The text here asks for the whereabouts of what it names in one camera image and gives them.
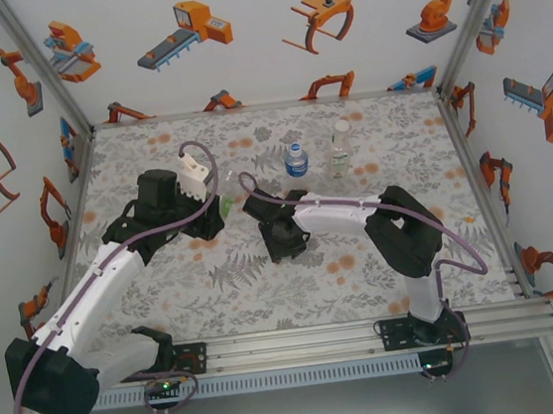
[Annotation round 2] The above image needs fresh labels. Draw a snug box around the circuit board with green light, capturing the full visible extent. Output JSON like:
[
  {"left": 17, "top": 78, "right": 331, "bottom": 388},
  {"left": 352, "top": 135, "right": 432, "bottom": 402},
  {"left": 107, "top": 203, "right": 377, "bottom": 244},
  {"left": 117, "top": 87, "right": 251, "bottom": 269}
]
[
  {"left": 142, "top": 375, "right": 186, "bottom": 402},
  {"left": 420, "top": 353, "right": 456, "bottom": 377}
]

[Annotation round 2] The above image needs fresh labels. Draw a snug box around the aluminium table edge rail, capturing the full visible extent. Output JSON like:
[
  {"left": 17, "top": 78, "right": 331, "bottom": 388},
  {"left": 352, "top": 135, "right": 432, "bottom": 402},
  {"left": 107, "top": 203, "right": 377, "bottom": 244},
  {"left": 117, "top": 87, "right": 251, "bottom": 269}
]
[
  {"left": 23, "top": 127, "right": 122, "bottom": 356},
  {"left": 435, "top": 79, "right": 535, "bottom": 307},
  {"left": 91, "top": 82, "right": 439, "bottom": 132}
]

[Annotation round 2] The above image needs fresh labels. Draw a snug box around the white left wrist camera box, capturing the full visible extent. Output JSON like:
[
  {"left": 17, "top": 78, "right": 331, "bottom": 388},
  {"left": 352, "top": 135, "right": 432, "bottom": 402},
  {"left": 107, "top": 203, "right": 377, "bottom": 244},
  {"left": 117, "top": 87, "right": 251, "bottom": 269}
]
[{"left": 172, "top": 148, "right": 212, "bottom": 206}]

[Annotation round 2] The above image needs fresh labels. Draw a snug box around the slotted grey cable duct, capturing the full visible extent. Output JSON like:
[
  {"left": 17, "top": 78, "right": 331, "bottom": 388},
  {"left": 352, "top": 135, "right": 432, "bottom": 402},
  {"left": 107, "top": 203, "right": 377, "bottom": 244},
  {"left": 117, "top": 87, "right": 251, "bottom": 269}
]
[{"left": 89, "top": 353, "right": 424, "bottom": 412}]

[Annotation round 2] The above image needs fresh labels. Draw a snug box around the clear bottle green label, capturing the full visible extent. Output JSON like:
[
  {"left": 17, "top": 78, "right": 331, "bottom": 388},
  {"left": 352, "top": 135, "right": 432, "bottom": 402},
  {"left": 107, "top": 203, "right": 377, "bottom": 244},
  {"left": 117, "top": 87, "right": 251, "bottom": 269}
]
[{"left": 211, "top": 169, "right": 239, "bottom": 220}]

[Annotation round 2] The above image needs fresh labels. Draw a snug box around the clear bottle white-green label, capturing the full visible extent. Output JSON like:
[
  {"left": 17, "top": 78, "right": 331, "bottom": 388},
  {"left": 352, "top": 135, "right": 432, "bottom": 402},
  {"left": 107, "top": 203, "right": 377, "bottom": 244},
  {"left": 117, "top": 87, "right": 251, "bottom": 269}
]
[{"left": 324, "top": 118, "right": 358, "bottom": 182}]

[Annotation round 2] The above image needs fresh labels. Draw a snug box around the clear bottle blue label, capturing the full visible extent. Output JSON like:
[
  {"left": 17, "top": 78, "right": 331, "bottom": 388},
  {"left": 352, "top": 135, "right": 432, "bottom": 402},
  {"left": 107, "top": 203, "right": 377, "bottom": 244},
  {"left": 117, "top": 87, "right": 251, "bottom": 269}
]
[{"left": 281, "top": 139, "right": 312, "bottom": 180}]

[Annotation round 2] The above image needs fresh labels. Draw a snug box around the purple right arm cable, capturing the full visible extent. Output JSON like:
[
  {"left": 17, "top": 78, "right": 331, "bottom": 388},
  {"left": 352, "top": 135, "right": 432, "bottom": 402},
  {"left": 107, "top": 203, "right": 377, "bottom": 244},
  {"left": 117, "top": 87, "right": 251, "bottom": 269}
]
[{"left": 235, "top": 144, "right": 500, "bottom": 404}]

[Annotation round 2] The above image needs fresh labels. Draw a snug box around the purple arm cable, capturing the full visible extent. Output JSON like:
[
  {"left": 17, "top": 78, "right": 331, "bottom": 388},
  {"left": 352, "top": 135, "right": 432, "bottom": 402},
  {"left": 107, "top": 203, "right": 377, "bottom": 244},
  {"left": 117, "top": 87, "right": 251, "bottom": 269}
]
[
  {"left": 0, "top": 137, "right": 247, "bottom": 414},
  {"left": 235, "top": 144, "right": 500, "bottom": 404}
]

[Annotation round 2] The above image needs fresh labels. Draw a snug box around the floral table cloth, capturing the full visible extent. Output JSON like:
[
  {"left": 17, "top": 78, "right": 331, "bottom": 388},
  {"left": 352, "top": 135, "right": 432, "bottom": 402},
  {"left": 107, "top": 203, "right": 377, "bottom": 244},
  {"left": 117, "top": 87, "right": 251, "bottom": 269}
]
[{"left": 51, "top": 81, "right": 523, "bottom": 354}]

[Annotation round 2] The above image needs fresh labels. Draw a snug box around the wide aluminium base rail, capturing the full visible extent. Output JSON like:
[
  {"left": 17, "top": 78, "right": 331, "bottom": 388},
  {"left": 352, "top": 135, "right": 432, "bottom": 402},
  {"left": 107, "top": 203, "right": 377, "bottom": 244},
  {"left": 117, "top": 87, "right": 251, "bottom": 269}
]
[{"left": 21, "top": 298, "right": 553, "bottom": 399}]

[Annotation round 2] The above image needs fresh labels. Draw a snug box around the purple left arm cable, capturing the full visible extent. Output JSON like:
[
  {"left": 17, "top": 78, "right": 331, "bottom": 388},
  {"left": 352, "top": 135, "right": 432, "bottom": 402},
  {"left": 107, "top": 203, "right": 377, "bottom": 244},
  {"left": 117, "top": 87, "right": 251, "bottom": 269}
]
[{"left": 0, "top": 137, "right": 247, "bottom": 414}]

